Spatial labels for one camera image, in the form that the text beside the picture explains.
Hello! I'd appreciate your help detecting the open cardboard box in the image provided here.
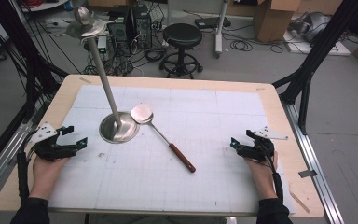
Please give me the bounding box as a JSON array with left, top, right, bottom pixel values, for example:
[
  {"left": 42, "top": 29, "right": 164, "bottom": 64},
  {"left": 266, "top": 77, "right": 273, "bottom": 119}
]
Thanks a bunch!
[{"left": 253, "top": 0, "right": 302, "bottom": 44}]

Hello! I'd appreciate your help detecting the black round stool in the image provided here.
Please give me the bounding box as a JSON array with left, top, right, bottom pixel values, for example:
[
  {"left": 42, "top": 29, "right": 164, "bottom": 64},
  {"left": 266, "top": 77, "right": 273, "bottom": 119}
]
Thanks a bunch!
[{"left": 158, "top": 22, "right": 204, "bottom": 80}]

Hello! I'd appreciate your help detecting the metal utensil stand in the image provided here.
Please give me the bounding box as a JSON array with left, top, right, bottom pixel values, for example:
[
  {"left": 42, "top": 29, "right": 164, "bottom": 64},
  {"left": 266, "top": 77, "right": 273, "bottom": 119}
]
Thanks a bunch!
[{"left": 65, "top": 6, "right": 141, "bottom": 145}]

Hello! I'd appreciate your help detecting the metal spatula with red handle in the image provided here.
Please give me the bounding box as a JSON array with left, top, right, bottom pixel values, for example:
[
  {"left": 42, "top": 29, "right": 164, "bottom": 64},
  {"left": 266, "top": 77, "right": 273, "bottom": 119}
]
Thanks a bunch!
[{"left": 130, "top": 103, "right": 197, "bottom": 174}]

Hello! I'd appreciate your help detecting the grey device on white board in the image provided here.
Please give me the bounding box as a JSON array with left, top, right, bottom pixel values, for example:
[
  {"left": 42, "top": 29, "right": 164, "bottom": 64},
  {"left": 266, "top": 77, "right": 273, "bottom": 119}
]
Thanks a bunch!
[{"left": 282, "top": 11, "right": 352, "bottom": 58}]

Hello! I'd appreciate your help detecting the coiled black floor cable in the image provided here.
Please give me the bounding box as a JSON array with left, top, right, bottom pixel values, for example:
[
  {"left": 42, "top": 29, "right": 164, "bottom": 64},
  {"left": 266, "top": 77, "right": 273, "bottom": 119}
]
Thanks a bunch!
[{"left": 228, "top": 39, "right": 254, "bottom": 52}]

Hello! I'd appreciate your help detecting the white grid mat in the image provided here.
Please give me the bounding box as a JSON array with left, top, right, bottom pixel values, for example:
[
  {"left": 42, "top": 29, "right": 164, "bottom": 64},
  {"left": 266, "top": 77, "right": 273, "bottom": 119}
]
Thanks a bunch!
[{"left": 47, "top": 84, "right": 296, "bottom": 217}]

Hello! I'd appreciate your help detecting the grey tape piece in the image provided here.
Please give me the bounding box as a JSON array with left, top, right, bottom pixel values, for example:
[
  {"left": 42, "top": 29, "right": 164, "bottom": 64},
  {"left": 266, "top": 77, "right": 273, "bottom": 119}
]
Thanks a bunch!
[{"left": 297, "top": 169, "right": 318, "bottom": 179}]

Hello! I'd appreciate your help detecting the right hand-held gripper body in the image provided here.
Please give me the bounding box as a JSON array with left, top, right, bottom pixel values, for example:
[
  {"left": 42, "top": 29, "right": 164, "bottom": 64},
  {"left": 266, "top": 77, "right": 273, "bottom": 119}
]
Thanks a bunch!
[{"left": 237, "top": 125, "right": 288, "bottom": 163}]

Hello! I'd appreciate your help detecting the white stand post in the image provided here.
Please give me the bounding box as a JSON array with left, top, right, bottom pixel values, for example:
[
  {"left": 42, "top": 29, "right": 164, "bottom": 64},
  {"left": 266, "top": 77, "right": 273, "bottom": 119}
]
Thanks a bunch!
[{"left": 213, "top": 0, "right": 231, "bottom": 59}]

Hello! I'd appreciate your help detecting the person's left hand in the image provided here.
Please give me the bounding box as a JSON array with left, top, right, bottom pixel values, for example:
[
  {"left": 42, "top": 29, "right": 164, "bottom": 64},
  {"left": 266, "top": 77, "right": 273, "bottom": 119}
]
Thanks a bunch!
[{"left": 29, "top": 156, "right": 72, "bottom": 200}]

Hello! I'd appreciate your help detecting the black computer tower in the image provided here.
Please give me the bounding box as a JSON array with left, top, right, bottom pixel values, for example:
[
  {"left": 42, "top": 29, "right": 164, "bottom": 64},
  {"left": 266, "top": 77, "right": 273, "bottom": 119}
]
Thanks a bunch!
[{"left": 106, "top": 3, "right": 154, "bottom": 58}]

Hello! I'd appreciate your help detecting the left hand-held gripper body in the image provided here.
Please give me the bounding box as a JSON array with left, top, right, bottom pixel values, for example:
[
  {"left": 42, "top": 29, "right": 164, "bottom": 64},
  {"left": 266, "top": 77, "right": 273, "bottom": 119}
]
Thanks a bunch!
[{"left": 27, "top": 121, "right": 78, "bottom": 162}]

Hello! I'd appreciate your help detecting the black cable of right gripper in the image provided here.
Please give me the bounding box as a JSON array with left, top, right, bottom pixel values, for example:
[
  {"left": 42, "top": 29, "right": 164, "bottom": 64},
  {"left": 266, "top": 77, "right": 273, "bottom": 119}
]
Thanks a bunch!
[{"left": 260, "top": 146, "right": 284, "bottom": 201}]

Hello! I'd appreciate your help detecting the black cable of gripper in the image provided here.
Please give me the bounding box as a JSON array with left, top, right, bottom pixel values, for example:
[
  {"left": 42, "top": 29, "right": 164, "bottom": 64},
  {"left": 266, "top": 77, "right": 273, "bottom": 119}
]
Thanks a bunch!
[
  {"left": 260, "top": 146, "right": 284, "bottom": 201},
  {"left": 16, "top": 129, "right": 35, "bottom": 203}
]

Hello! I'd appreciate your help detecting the flat black device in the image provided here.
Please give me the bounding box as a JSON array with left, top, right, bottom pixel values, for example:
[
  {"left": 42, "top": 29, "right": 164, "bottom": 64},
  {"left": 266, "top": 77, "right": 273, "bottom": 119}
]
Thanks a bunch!
[{"left": 194, "top": 16, "right": 232, "bottom": 31}]

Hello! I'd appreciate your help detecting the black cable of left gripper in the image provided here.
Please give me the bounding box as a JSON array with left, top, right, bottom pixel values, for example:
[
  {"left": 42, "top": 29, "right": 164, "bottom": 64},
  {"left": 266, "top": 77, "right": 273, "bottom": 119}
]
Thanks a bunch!
[{"left": 16, "top": 129, "right": 35, "bottom": 203}]

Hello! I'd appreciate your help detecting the aluminium rail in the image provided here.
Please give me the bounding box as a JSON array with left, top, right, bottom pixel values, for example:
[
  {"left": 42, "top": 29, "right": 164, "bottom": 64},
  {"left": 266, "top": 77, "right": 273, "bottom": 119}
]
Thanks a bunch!
[
  {"left": 0, "top": 102, "right": 45, "bottom": 204},
  {"left": 281, "top": 102, "right": 345, "bottom": 224}
]

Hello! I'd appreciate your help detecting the black metal frame stand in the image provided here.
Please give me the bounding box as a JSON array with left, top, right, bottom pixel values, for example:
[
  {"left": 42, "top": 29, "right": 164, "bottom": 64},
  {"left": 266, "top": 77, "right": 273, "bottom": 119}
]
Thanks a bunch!
[
  {"left": 0, "top": 0, "right": 70, "bottom": 178},
  {"left": 272, "top": 0, "right": 358, "bottom": 135}
]

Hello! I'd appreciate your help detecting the person's right hand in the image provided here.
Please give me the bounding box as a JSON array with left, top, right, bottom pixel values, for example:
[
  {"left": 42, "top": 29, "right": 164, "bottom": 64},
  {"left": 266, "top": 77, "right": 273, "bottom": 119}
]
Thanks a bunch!
[{"left": 245, "top": 151, "right": 280, "bottom": 200}]

